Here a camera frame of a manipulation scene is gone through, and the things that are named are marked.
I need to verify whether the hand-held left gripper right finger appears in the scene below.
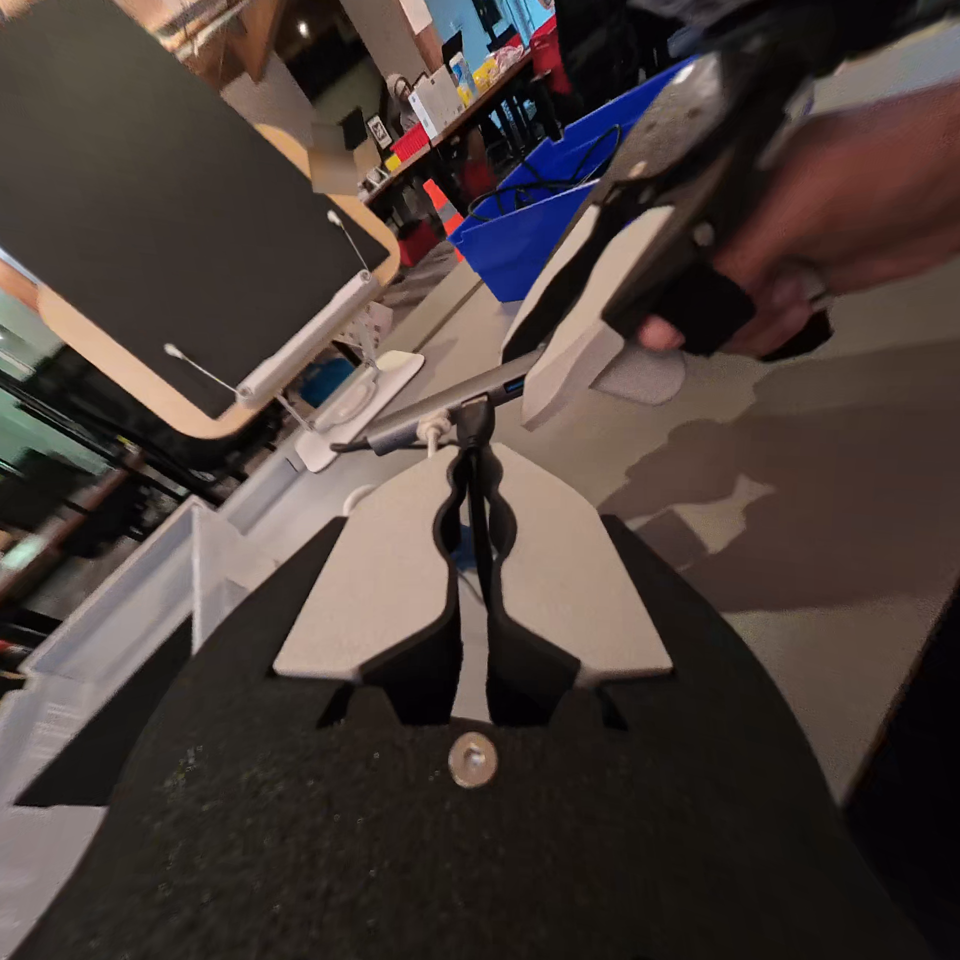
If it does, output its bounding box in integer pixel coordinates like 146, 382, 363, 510
489, 442, 675, 688

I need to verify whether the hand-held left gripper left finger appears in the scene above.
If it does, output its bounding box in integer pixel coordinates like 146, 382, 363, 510
273, 446, 461, 684

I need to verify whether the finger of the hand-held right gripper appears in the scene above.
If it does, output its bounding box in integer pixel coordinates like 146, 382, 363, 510
501, 202, 625, 363
521, 206, 678, 434

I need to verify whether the blue plastic bin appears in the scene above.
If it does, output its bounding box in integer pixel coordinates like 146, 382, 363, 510
448, 56, 699, 303

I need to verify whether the grey aluminium USB hub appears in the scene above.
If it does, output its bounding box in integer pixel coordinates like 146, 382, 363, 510
367, 348, 543, 459

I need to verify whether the clear plastic bin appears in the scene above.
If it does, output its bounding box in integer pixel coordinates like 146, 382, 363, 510
0, 495, 252, 811

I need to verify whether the person's right hand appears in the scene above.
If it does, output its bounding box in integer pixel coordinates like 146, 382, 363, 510
637, 82, 960, 360

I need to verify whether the orange traffic cone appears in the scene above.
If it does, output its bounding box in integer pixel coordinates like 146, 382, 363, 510
422, 178, 468, 264

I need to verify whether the white cardboard box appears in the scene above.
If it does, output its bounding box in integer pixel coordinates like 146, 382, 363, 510
408, 67, 466, 141

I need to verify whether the black board with wooden frame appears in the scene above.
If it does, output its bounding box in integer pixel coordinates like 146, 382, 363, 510
0, 0, 402, 440

